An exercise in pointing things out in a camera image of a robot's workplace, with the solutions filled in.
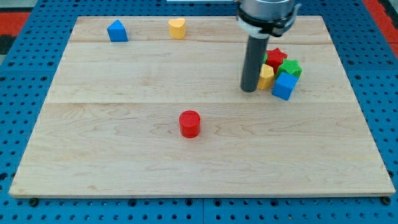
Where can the blue triangle block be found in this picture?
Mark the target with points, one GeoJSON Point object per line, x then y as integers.
{"type": "Point", "coordinates": [117, 32]}

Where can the small green block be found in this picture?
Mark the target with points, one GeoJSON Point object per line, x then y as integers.
{"type": "Point", "coordinates": [265, 58]}

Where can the yellow pentagon block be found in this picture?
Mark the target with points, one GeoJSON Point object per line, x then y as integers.
{"type": "Point", "coordinates": [266, 77]}

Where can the red cylinder block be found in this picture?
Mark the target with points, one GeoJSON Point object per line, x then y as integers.
{"type": "Point", "coordinates": [189, 123]}

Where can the blue cube block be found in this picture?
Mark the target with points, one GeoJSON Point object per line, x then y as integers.
{"type": "Point", "coordinates": [284, 85]}

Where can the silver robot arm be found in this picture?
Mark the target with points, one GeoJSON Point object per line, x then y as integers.
{"type": "Point", "coordinates": [262, 19]}

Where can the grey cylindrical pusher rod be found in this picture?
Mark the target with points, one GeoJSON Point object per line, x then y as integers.
{"type": "Point", "coordinates": [253, 60]}

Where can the red star block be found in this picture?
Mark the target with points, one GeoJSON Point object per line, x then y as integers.
{"type": "Point", "coordinates": [275, 58]}

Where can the light wooden board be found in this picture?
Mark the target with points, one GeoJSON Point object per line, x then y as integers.
{"type": "Point", "coordinates": [109, 125]}

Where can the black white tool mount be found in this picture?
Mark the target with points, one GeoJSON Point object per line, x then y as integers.
{"type": "Point", "coordinates": [260, 20]}

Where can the yellow heart block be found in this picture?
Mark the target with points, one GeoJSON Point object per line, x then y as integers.
{"type": "Point", "coordinates": [177, 28]}

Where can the green star block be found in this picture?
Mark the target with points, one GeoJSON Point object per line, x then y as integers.
{"type": "Point", "coordinates": [291, 67]}

